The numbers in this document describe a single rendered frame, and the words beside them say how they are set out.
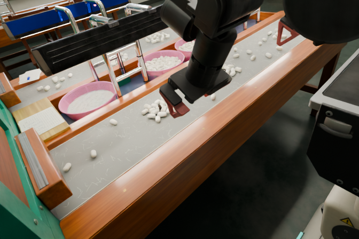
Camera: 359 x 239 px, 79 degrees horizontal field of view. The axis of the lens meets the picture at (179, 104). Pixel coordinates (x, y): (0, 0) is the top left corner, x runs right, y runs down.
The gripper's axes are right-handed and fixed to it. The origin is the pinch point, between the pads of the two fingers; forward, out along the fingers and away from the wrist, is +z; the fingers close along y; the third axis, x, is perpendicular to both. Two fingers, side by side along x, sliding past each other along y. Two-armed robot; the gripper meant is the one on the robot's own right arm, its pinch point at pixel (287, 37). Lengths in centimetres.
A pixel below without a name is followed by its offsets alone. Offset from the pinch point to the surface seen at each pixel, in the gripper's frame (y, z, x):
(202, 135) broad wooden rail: 32.6, 24.4, 3.1
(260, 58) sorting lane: -29.7, 34.4, -11.1
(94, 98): 46, 53, -48
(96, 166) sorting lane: 63, 35, -12
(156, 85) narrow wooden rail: 22, 42, -32
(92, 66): 39, 48, -62
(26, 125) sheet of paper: 75, 49, -48
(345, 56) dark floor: -215, 101, 21
